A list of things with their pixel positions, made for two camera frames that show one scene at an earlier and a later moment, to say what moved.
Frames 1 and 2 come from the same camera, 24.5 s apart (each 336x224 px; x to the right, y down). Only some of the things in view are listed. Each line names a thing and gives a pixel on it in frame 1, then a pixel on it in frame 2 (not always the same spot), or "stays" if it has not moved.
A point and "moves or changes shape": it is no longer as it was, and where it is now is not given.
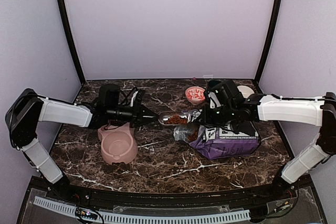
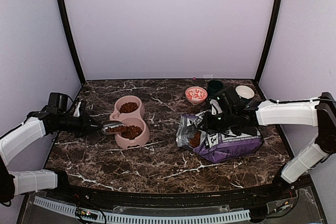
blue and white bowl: [245, 91] stays
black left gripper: [137, 119] -> [85, 129]
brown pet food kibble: [176, 119] -> [130, 132]
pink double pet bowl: [119, 144] moves or changes shape
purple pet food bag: [212, 142] stays
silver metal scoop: [171, 118] -> [110, 123]
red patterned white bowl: [195, 95] stays
